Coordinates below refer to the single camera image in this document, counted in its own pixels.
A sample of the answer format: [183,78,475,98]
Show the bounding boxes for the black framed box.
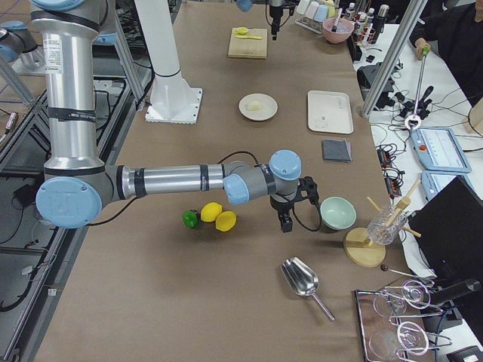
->
[355,290,439,361]

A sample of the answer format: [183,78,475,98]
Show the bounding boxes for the teach pendant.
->
[411,127,472,173]
[420,170,472,201]

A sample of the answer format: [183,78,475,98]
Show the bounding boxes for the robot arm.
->
[235,0,299,41]
[30,1,319,232]

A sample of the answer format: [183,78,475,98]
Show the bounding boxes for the white cup on rack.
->
[296,0,310,16]

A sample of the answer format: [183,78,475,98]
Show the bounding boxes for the grey folded cloth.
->
[321,139,352,163]

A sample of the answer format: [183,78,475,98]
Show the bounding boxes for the bottle rack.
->
[343,1,389,45]

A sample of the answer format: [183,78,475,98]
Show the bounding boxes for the bamboo cutting board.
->
[227,28,268,60]

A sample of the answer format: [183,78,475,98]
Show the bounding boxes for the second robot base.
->
[1,20,45,76]

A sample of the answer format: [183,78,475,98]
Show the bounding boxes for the person in black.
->
[410,1,482,106]

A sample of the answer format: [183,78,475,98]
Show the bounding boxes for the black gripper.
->
[266,0,294,40]
[269,176,319,232]

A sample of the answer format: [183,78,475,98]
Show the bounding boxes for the lower yellow lemon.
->
[200,202,223,222]

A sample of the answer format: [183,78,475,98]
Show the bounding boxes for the wooden stand pole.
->
[367,179,422,246]

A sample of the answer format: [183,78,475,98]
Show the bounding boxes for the wooden stand base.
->
[343,228,386,268]

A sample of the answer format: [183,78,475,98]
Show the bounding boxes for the green lime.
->
[182,210,200,229]

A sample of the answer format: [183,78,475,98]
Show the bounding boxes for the cream rabbit tray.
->
[307,90,354,134]

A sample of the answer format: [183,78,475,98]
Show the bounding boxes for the lower teach pendant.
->
[420,170,472,201]

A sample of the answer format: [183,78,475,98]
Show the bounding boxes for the purple cloth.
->
[346,140,352,161]

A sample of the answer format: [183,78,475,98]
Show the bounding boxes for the yellow cup on rack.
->
[324,0,336,18]

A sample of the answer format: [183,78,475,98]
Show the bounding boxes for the cream round plate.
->
[238,94,278,121]

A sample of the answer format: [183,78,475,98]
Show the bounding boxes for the metal scoop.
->
[281,256,336,322]

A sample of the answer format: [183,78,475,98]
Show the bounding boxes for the wire glass rack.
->
[369,279,452,361]

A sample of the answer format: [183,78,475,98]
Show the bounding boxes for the upper yellow lemon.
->
[215,210,237,232]

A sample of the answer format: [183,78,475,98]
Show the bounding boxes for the upper teach pendant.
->
[411,127,472,173]

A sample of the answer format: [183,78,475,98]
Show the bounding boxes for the pink ice bucket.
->
[322,18,354,44]

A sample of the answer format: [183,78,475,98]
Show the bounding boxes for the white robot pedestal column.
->
[135,0,202,124]

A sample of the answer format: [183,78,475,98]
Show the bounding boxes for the long grabber tool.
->
[405,45,429,130]

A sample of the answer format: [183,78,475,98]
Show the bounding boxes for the blue cup on rack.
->
[314,4,328,23]

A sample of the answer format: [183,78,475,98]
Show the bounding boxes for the black monitor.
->
[409,176,482,282]

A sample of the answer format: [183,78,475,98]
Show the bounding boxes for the yellow plastic knife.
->
[235,34,263,41]

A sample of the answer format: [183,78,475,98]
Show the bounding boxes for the pink cup on rack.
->
[304,1,320,20]

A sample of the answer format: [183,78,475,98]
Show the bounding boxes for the mint green bowl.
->
[320,197,357,231]

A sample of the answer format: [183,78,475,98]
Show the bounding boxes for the aluminium frame post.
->
[361,0,427,119]

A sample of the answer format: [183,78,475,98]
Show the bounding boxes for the yellow lemon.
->
[200,202,223,222]
[215,210,237,232]

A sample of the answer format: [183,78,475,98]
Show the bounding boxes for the lemon slices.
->
[232,26,248,35]

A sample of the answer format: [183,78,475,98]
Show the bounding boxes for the metal tongs black tip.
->
[331,8,343,32]

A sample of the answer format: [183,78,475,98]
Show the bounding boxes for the clear glass cup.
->
[367,205,407,246]

